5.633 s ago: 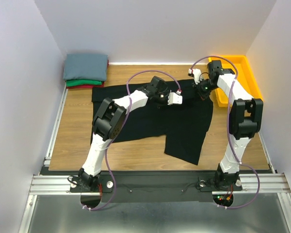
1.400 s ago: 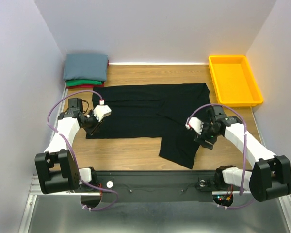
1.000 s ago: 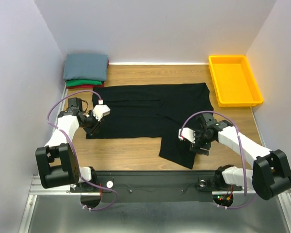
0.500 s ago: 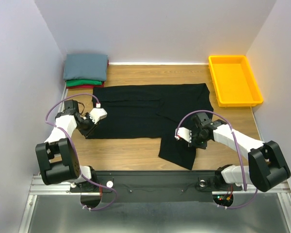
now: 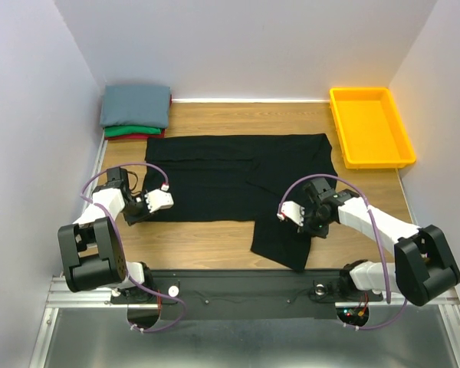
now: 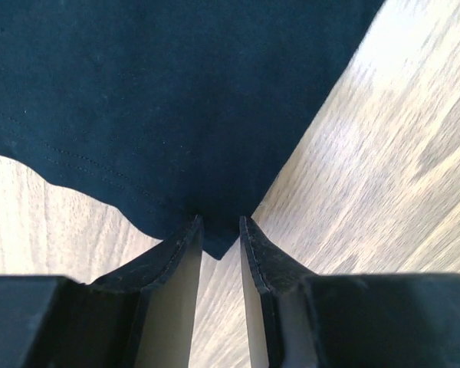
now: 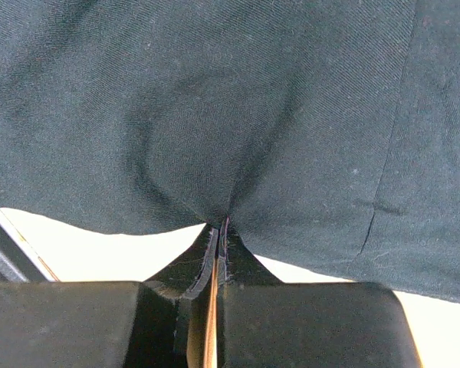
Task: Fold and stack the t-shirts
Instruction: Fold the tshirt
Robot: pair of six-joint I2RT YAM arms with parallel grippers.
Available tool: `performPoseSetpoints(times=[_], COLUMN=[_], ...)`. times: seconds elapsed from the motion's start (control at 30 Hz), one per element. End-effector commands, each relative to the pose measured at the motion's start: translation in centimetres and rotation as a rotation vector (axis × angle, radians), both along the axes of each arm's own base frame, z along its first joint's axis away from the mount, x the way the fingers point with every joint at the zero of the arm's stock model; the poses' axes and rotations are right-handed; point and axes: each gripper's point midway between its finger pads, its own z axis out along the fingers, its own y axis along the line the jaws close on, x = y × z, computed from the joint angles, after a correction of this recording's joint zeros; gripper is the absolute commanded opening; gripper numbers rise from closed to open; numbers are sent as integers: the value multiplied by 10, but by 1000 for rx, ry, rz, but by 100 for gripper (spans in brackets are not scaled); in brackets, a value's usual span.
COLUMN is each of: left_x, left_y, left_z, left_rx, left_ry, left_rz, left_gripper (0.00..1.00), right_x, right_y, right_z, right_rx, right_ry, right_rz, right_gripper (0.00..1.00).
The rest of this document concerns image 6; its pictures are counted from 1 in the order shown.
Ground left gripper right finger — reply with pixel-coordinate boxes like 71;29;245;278
239;217;460;367

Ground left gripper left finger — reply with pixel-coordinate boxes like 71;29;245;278
0;217;204;367

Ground black t-shirt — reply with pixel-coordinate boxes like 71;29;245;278
0;1;382;259

